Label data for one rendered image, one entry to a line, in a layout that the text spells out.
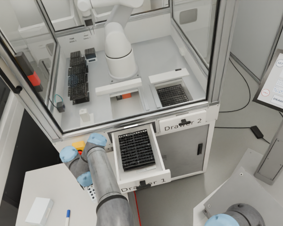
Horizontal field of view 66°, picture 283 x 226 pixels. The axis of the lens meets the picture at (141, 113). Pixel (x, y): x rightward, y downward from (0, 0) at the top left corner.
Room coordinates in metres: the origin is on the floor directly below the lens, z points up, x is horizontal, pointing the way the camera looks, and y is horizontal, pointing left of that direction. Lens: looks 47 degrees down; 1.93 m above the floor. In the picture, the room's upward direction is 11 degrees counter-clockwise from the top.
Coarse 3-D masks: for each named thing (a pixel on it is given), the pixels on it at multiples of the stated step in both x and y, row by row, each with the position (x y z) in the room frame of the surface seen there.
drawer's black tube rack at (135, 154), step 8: (120, 136) 0.80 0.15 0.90; (128, 136) 0.79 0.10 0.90; (136, 136) 0.77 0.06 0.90; (144, 136) 0.76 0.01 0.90; (120, 144) 0.76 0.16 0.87; (128, 144) 0.75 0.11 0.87; (136, 144) 0.72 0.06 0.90; (144, 144) 0.71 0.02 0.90; (120, 152) 0.68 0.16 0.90; (128, 152) 0.67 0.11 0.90; (136, 152) 0.66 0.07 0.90; (144, 152) 0.68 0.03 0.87; (152, 152) 0.64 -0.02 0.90; (128, 160) 0.63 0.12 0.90; (136, 160) 0.64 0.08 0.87; (128, 168) 0.59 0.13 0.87; (136, 168) 0.59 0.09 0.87
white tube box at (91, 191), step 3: (90, 186) 0.57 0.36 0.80; (90, 189) 0.55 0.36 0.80; (93, 189) 0.55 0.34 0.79; (90, 192) 0.54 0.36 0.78; (93, 192) 0.53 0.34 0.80; (90, 195) 0.52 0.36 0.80; (93, 195) 0.52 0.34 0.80; (93, 198) 0.51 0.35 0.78; (96, 198) 0.50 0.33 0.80; (93, 201) 0.49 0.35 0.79; (96, 201) 0.49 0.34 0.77
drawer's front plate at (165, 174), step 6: (150, 174) 0.50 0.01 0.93; (156, 174) 0.50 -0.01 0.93; (162, 174) 0.50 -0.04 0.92; (168, 174) 0.50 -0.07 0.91; (126, 180) 0.50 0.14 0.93; (132, 180) 0.49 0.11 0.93; (138, 180) 0.49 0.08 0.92; (150, 180) 0.49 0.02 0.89; (156, 180) 0.49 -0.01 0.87; (162, 180) 0.50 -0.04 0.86; (168, 180) 0.50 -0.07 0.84; (120, 186) 0.49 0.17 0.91; (126, 186) 0.49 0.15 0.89; (132, 186) 0.49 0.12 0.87
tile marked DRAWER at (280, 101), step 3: (273, 96) 0.78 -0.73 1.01; (276, 96) 0.77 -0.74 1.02; (279, 96) 0.76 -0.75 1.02; (273, 99) 0.77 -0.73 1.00; (276, 99) 0.76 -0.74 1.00; (279, 99) 0.75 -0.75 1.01; (282, 99) 0.74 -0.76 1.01; (273, 102) 0.75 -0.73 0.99; (276, 102) 0.75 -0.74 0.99; (279, 102) 0.74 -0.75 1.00; (282, 102) 0.73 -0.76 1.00; (282, 105) 0.72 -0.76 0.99
